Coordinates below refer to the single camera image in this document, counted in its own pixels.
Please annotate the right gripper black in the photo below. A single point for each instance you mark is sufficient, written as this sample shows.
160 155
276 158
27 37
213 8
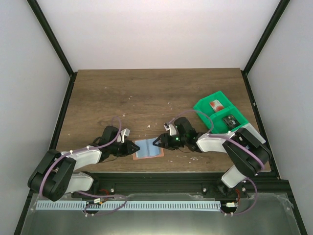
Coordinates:
165 141

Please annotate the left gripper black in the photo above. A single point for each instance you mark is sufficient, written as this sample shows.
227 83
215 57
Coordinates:
126 148

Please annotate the red white card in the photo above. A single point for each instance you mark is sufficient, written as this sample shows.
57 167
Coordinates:
216 105

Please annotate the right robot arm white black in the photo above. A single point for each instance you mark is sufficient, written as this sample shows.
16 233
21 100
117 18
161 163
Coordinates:
245 147

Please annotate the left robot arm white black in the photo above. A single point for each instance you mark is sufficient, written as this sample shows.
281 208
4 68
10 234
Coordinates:
55 175

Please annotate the black card in tray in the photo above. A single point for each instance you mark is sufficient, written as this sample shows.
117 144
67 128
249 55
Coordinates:
231 122

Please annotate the green plastic organizer tray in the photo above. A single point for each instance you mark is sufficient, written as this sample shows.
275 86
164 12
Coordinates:
214 120

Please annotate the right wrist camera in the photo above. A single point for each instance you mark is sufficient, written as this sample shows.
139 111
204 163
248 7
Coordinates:
170 128

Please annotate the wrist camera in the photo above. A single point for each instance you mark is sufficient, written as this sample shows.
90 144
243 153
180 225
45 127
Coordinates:
170 128
123 135

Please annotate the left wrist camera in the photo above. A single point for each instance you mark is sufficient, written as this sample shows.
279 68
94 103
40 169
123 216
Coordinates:
123 135

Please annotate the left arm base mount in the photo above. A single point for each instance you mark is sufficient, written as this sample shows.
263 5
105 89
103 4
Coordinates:
96 191

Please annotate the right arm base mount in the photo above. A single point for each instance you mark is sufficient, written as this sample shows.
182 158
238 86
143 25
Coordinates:
217 189

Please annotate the white slotted cable duct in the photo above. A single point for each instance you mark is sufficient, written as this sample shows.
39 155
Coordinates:
131 206

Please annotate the left black frame post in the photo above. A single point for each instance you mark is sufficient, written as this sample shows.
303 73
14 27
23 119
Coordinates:
36 9

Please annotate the black frame post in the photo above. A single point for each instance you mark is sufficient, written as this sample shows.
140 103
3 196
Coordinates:
276 16
36 9

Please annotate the right black frame post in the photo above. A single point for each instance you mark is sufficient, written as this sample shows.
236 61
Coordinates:
276 16

